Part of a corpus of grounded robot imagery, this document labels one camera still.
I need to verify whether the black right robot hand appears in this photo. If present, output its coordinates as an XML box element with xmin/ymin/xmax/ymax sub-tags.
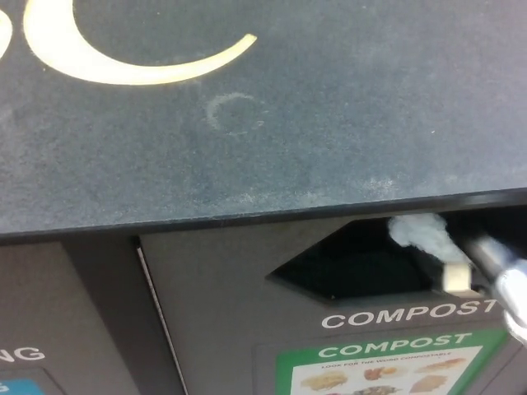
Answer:
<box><xmin>417</xmin><ymin>211</ymin><xmax>501</xmax><ymax>295</ymax></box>

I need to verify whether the white paper napkin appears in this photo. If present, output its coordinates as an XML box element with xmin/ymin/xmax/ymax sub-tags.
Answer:
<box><xmin>386</xmin><ymin>212</ymin><xmax>467</xmax><ymax>267</ymax></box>

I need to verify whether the green compost poster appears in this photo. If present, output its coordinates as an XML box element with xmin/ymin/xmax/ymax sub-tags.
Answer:
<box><xmin>274</xmin><ymin>328</ymin><xmax>511</xmax><ymax>395</ymax></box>

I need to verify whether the dark bin top with logo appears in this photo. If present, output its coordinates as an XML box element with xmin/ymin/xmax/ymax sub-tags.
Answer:
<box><xmin>0</xmin><ymin>0</ymin><xmax>527</xmax><ymax>248</ymax></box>

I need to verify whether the grey recycling bin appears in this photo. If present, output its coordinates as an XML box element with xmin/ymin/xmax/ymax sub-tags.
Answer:
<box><xmin>0</xmin><ymin>241</ymin><xmax>141</xmax><ymax>395</ymax></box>

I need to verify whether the blue recycling poster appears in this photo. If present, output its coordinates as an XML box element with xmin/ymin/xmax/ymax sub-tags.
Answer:
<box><xmin>0</xmin><ymin>376</ymin><xmax>22</xmax><ymax>395</ymax></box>

